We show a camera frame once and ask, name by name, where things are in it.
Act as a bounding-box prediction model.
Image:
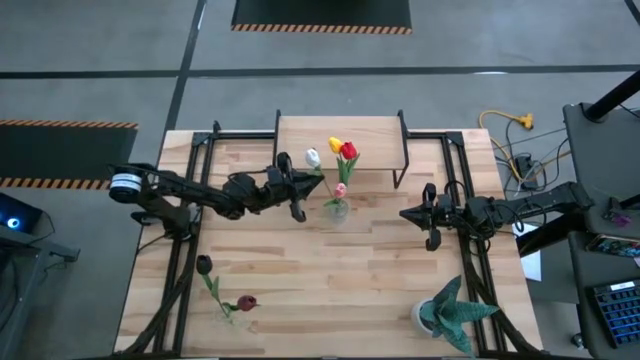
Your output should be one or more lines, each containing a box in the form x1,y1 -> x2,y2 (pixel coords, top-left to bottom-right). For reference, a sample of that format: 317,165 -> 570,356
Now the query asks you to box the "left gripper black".
258,151 -> 326,225

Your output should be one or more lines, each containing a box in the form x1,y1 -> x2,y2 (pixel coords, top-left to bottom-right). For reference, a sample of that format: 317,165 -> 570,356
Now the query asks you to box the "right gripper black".
398,183 -> 472,252

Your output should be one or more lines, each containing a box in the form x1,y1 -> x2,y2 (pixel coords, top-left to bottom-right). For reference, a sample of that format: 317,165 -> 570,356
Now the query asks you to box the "white artificial tulip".
304,147 -> 336,201

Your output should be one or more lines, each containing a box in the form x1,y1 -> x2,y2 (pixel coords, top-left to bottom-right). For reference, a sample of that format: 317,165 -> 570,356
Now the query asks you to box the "pink artificial tulip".
322,182 -> 350,209

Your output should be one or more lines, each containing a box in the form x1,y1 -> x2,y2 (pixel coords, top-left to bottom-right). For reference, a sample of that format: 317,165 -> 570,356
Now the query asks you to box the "clear glass bottle vase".
327,198 -> 351,225
219,307 -> 251,329

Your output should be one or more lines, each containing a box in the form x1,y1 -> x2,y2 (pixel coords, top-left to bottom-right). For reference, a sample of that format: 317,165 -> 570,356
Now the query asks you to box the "yellow orange artificial tulip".
327,135 -> 347,186

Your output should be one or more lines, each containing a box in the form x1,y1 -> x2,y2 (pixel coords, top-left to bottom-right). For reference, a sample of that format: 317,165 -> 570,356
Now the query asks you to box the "red artificial tulip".
339,141 -> 361,187

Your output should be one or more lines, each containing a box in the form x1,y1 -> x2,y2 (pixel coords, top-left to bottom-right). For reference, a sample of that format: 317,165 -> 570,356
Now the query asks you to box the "black artificial tulip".
195,253 -> 231,319

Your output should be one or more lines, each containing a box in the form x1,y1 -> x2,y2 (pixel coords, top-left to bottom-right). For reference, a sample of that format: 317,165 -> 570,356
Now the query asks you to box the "maroon artificial tulip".
222,294 -> 261,316

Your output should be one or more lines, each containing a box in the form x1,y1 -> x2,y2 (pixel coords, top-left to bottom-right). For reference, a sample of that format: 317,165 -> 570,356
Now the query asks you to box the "green plant in white pot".
410,273 -> 501,357

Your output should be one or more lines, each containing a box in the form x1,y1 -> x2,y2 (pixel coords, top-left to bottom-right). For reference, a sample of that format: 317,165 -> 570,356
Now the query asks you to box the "black power adapter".
513,153 -> 540,191

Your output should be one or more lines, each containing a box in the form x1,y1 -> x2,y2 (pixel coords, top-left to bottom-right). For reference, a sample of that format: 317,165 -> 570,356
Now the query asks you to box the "white paper sheet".
510,221 -> 544,283

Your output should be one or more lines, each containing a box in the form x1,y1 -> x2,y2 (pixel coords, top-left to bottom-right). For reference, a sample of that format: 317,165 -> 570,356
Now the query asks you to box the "black metal beam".
516,205 -> 591,257

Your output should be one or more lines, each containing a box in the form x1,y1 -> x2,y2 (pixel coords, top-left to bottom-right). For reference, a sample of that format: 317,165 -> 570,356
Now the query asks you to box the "black hazard striped floor mat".
230,0 -> 414,36
0,118 -> 140,191

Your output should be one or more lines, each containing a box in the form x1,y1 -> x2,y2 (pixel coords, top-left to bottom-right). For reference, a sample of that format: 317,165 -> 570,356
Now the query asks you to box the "grey desk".
562,102 -> 640,360

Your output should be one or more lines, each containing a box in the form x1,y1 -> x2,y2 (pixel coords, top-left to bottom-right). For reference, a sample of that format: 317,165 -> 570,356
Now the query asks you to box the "dark smartphone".
586,233 -> 640,259

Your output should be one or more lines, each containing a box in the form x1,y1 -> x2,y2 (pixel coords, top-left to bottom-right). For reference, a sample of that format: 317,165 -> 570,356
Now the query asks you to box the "black gadget with purple part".
603,196 -> 634,229

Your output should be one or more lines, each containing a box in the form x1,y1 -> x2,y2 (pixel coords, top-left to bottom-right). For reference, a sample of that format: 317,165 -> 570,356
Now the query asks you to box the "black backlit keypad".
591,279 -> 640,350

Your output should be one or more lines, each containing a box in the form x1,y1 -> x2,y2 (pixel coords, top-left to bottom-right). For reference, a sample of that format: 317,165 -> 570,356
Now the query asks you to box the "black metal pole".
583,69 -> 640,124

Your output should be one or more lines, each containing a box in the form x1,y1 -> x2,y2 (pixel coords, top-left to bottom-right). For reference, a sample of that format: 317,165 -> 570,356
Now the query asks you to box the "grey equipment stand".
0,227 -> 82,360

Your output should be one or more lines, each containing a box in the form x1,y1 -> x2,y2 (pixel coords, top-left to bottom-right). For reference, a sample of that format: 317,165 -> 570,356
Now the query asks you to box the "black computer with blue light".
0,192 -> 45,235

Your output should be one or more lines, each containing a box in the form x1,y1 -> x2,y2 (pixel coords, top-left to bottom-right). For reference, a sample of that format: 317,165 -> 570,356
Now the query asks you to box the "wooden shelf with black frame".
272,108 -> 411,190

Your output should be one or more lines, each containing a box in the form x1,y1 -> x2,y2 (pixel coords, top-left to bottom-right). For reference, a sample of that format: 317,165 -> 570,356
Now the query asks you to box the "black aluminium table frame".
114,119 -> 544,359

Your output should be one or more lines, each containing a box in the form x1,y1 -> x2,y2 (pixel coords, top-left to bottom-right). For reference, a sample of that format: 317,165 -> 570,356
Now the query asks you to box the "yellow extension cable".
478,109 -> 536,169

